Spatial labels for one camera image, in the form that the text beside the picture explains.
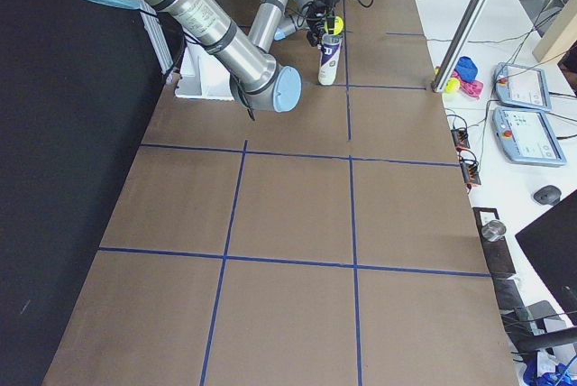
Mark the yellow tennis ball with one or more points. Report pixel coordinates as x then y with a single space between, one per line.
334 25
453 85

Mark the clear plastic ball tube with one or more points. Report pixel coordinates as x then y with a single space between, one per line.
330 49

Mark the yellow tennis ball on cloth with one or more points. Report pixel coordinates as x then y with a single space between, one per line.
453 85

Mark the blue cloth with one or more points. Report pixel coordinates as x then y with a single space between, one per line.
466 69

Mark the pink cloth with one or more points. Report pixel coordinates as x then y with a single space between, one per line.
470 89

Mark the orange black connector box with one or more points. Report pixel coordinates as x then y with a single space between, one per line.
470 172
461 139

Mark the teach pendant tablet far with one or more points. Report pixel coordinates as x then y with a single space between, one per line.
521 86

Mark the teach pendant tablet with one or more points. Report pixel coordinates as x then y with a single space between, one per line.
526 137
521 86

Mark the teach pendant tablet near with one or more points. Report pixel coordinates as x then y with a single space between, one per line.
526 137

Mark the small metal cup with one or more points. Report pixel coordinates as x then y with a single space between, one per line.
493 231

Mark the black computer mouse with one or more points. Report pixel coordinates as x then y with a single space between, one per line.
548 195

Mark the black monitor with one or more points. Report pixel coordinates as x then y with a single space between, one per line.
549 243

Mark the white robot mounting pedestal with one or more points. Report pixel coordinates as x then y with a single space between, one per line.
202 76

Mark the aluminium frame post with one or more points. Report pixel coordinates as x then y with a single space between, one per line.
461 36

